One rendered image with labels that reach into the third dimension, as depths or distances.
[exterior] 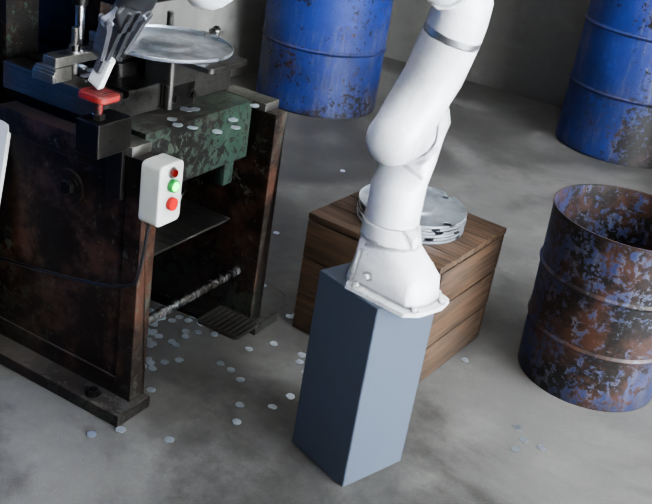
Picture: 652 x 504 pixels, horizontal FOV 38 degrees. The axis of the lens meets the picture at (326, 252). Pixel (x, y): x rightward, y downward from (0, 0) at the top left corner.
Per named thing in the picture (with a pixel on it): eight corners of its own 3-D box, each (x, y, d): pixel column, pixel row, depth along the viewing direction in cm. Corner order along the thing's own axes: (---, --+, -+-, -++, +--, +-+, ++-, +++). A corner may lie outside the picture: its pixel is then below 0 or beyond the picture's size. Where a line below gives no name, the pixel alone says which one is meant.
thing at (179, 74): (243, 115, 214) (249, 57, 208) (205, 128, 203) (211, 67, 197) (158, 86, 224) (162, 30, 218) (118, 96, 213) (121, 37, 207)
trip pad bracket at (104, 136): (128, 200, 195) (133, 111, 186) (95, 213, 187) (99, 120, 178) (106, 191, 197) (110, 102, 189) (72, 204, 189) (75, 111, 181)
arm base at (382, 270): (463, 303, 191) (478, 242, 185) (398, 325, 179) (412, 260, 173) (389, 257, 206) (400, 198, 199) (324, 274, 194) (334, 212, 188)
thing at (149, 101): (230, 88, 233) (232, 64, 230) (103, 125, 197) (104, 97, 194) (137, 57, 245) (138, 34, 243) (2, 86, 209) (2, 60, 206)
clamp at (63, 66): (108, 71, 210) (110, 26, 206) (52, 84, 197) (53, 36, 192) (88, 64, 213) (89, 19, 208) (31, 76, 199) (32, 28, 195)
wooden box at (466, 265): (479, 335, 271) (507, 227, 256) (413, 387, 242) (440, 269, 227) (365, 283, 290) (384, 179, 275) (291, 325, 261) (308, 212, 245)
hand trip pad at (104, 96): (121, 130, 184) (123, 93, 181) (100, 136, 180) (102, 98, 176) (95, 120, 187) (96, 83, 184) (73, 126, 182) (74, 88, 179)
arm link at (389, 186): (438, 207, 198) (463, 95, 187) (406, 236, 182) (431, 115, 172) (391, 192, 202) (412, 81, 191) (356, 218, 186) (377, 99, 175)
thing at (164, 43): (258, 52, 216) (258, 48, 215) (178, 71, 192) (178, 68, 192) (160, 21, 227) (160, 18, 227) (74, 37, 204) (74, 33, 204)
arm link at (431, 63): (486, 46, 174) (454, 63, 159) (432, 159, 187) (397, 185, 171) (435, 19, 177) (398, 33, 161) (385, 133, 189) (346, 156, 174)
